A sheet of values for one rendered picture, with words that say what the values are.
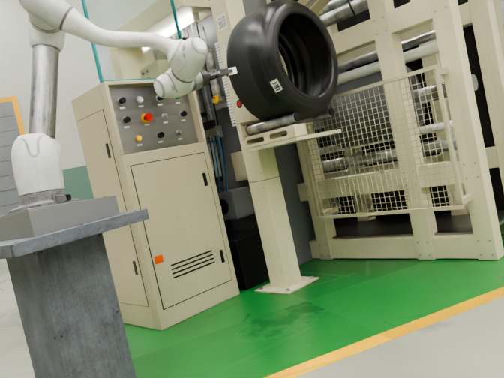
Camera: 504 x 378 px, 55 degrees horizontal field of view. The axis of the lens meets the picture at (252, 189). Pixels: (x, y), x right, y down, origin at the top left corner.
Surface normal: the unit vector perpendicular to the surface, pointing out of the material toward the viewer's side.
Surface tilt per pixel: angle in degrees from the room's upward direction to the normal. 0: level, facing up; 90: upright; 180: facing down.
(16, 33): 90
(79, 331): 90
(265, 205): 90
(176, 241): 90
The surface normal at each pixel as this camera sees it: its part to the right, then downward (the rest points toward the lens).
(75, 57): 0.33, -0.02
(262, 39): -0.08, -0.15
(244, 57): -0.72, 0.09
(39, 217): 0.75, -0.12
